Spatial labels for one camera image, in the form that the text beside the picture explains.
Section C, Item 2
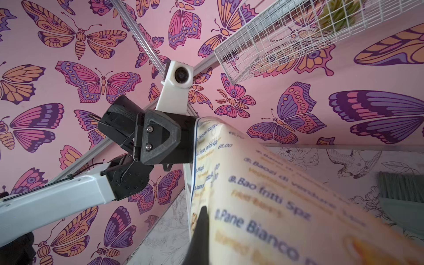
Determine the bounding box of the green succulent plant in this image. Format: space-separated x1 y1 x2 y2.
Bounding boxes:
318 0 364 34

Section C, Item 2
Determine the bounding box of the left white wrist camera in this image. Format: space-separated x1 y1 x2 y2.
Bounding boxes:
155 61 194 115

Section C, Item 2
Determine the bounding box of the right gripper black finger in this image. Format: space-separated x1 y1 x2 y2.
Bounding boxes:
182 206 209 265

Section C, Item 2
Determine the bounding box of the aluminium cage frame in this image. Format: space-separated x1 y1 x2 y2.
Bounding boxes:
49 0 239 184

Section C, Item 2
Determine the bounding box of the white wire rack basket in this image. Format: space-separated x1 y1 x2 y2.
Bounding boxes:
214 1 423 83

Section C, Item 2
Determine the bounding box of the laminated dim sum menu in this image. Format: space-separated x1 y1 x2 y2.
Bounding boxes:
189 117 424 265

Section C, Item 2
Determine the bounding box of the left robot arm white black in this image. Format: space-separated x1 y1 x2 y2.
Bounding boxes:
1 95 195 246

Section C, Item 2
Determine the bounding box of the grey green dustpan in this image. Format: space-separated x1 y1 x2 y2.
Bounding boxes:
377 172 424 236

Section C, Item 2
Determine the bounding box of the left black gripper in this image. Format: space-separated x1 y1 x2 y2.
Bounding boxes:
132 110 197 165

